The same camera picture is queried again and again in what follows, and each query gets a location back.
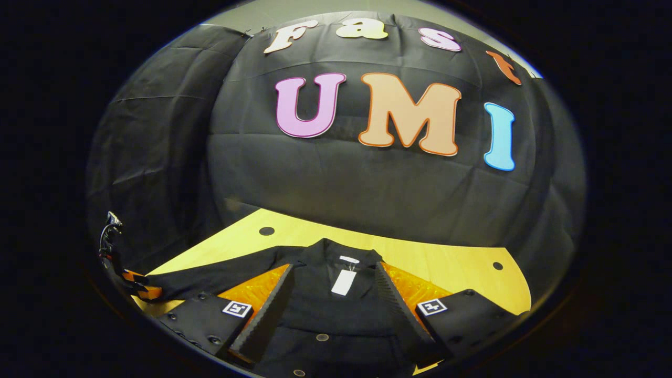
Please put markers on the black backdrop cloth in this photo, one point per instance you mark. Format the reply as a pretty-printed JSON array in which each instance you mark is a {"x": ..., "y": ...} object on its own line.
[{"x": 341, "y": 178}]

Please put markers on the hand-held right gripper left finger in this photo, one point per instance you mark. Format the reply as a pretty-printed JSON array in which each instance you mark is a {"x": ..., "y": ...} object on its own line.
[{"x": 262, "y": 325}]

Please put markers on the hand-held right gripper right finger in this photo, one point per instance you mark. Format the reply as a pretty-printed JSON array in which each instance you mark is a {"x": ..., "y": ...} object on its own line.
[{"x": 404, "y": 310}]

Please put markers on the black button shirt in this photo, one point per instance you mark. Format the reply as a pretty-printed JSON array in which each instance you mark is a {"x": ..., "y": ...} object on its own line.
[{"x": 336, "y": 315}]

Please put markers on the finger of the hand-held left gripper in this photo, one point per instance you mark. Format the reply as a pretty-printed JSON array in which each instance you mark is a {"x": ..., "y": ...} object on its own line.
[{"x": 139, "y": 286}]

